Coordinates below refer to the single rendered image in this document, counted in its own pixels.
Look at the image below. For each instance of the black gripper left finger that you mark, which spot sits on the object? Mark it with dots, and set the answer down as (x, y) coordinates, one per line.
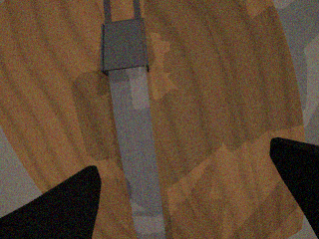
(67, 211)

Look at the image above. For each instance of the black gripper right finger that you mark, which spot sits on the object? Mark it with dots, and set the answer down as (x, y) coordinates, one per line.
(298, 164)

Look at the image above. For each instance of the brown wooden board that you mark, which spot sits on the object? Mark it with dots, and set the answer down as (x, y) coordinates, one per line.
(221, 84)

